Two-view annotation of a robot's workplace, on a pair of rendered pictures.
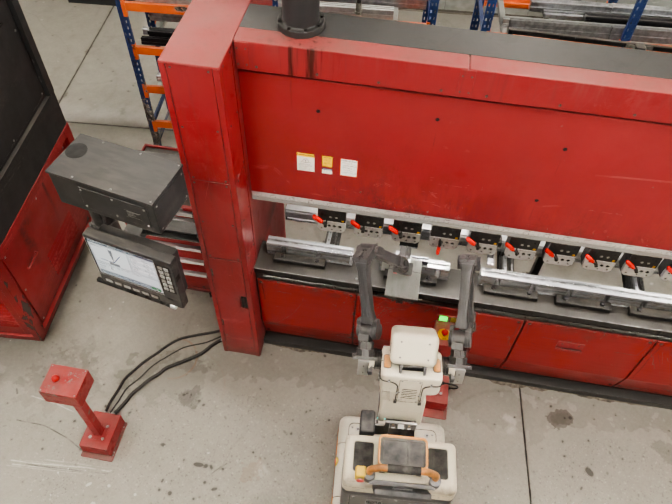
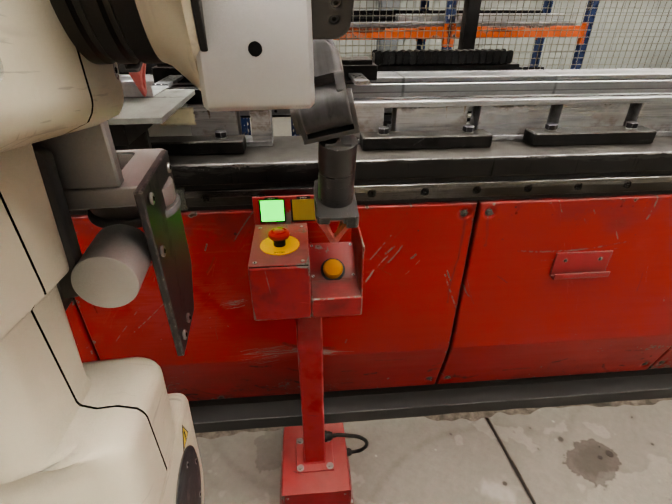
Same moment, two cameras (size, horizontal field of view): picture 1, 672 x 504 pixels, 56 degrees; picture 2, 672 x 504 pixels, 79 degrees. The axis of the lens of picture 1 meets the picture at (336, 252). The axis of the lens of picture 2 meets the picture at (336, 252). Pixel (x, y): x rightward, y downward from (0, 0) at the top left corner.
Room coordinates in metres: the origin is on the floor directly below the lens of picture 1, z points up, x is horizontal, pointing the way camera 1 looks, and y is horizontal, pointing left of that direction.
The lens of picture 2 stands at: (1.13, -0.58, 1.16)
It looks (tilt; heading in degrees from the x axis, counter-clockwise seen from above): 31 degrees down; 347
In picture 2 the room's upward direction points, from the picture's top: straight up
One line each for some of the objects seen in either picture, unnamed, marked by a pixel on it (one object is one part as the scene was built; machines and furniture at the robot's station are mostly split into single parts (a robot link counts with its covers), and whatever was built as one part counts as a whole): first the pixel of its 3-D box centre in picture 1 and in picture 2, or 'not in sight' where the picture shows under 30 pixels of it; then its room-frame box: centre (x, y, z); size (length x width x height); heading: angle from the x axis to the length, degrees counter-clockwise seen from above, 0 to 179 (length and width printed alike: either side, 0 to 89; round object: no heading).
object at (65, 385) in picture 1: (84, 411); not in sight; (1.41, 1.37, 0.41); 0.25 x 0.20 x 0.83; 172
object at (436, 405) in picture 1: (433, 395); (315, 478); (1.77, -0.66, 0.06); 0.25 x 0.20 x 0.12; 172
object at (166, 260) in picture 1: (140, 263); not in sight; (1.72, 0.91, 1.42); 0.45 x 0.12 x 0.36; 71
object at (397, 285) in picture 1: (403, 278); (132, 105); (2.01, -0.38, 1.00); 0.26 x 0.18 x 0.01; 172
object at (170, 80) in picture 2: not in sight; (174, 73); (2.31, -0.42, 1.01); 0.26 x 0.12 x 0.05; 172
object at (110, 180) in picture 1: (136, 233); not in sight; (1.82, 0.92, 1.53); 0.51 x 0.25 x 0.85; 71
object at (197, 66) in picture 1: (242, 191); not in sight; (2.46, 0.55, 1.15); 0.85 x 0.25 x 2.30; 172
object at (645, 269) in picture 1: (639, 260); not in sight; (2.00, -1.56, 1.26); 0.15 x 0.09 x 0.17; 82
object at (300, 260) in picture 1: (299, 260); not in sight; (2.18, 0.21, 0.89); 0.30 x 0.05 x 0.03; 82
